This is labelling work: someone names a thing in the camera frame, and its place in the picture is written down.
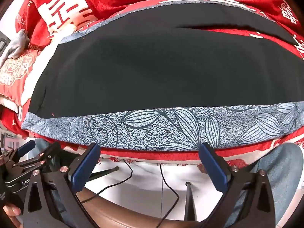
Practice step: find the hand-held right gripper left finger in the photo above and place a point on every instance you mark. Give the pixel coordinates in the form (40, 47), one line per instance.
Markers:
(86, 168)

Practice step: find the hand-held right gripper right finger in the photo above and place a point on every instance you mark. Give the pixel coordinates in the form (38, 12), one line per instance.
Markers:
(213, 168)

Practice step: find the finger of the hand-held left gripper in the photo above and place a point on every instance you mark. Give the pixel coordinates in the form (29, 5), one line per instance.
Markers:
(45, 154)
(26, 147)

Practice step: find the grey leaf print cloth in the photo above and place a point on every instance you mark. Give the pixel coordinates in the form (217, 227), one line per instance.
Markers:
(166, 129)

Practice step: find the black pants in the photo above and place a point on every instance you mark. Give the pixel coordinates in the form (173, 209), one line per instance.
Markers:
(152, 76)

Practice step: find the person's left hand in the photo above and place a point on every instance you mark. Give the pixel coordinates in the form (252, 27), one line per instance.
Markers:
(11, 212)

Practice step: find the black tripod leg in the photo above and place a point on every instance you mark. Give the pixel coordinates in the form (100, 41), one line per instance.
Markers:
(190, 204)
(106, 171)

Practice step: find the brown stool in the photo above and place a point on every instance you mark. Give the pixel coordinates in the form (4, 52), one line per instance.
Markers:
(114, 213)

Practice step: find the person's right leg in jeans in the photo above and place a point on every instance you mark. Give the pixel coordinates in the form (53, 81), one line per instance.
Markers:
(282, 171)

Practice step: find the red gold patterned pillow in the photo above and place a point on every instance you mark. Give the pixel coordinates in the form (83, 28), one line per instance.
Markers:
(15, 70)

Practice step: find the small grey cloth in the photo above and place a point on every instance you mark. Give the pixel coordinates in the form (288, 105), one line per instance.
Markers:
(17, 44)

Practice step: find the red printed blanket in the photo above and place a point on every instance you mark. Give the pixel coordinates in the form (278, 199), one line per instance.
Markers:
(114, 0)

